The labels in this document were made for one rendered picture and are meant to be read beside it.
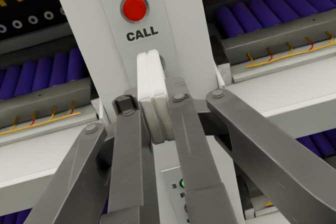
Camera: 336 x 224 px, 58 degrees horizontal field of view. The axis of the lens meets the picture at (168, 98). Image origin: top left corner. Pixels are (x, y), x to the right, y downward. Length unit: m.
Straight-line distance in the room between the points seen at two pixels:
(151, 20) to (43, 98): 0.16
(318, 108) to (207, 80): 0.11
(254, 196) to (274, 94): 0.19
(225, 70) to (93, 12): 0.14
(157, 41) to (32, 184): 0.18
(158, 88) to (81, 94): 0.18
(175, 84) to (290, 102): 0.14
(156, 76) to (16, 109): 0.21
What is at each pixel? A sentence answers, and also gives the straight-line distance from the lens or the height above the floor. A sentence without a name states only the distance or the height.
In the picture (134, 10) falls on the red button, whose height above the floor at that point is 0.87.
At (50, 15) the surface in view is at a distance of 0.41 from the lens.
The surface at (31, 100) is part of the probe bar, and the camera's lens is 0.34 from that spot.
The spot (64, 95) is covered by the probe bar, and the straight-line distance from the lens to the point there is 0.33.
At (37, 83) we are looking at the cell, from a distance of 0.37.
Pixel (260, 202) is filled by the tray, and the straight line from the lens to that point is 0.45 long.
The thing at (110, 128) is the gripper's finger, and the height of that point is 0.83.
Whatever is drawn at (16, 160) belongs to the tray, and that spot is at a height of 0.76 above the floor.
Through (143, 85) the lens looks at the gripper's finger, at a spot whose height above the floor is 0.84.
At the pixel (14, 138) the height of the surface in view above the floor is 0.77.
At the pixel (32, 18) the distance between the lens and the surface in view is 0.42.
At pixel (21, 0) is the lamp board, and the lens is 0.41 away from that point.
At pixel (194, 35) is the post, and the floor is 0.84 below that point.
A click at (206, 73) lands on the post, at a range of 0.24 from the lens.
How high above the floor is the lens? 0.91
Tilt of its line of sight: 28 degrees down
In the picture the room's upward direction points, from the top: 16 degrees counter-clockwise
